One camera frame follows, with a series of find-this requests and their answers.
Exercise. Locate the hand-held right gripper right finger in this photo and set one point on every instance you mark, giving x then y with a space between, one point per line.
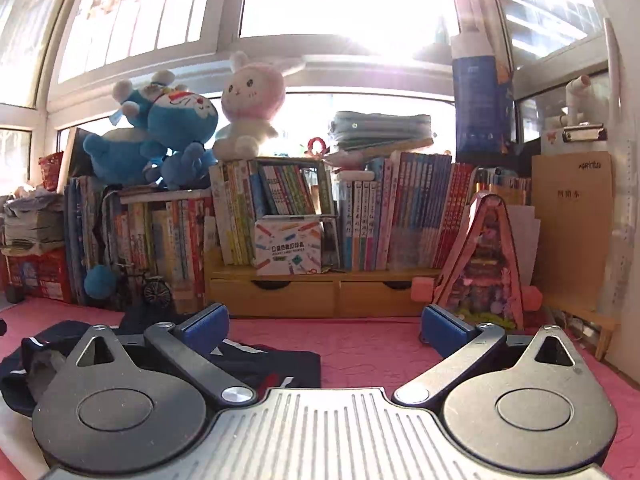
442 330

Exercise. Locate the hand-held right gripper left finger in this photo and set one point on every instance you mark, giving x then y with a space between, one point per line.
205 327

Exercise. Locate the white and navy jacket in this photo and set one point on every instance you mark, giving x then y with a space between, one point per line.
280 365

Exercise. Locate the miniature bicycle model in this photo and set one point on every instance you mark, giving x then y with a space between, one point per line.
155 290

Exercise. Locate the pink toy house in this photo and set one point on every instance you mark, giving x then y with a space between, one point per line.
487 270

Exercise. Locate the pink printed table mat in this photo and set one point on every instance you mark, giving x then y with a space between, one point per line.
360 355

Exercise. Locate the wooden desk shelf with drawers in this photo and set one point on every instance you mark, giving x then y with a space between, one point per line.
300 297

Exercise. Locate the blue pompom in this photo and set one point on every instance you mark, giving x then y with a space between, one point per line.
100 281

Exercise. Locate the white printed cardboard box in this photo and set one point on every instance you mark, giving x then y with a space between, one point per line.
287 247

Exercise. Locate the row of tall blue books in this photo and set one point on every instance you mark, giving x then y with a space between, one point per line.
82 235

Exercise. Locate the brown cardboard sketch pad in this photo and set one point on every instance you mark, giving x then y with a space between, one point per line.
570 230

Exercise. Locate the red plastic crate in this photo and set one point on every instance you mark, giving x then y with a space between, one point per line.
40 275

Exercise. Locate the plain blue plush toy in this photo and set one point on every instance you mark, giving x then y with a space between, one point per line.
117 157

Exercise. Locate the stack of papers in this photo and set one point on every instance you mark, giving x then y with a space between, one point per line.
32 220

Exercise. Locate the blue plush toy with face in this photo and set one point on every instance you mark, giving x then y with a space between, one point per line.
182 120

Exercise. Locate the grey zip pouch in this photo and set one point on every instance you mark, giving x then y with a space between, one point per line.
380 127

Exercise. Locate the red wreath ornament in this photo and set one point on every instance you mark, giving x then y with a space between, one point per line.
316 146

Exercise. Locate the red woven basket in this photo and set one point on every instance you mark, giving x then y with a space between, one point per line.
52 172

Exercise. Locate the white and pink rabbit plush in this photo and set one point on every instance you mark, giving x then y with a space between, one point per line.
250 105

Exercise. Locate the blue and white tube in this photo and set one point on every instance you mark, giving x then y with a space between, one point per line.
480 100

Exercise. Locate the white clipboard with black clip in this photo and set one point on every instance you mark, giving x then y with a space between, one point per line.
582 134

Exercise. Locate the white pipe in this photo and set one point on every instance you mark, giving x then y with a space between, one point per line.
577 97

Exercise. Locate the white framed window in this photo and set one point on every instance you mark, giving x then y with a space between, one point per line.
325 5

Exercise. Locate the white plastic rail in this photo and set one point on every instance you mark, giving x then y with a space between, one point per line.
617 160

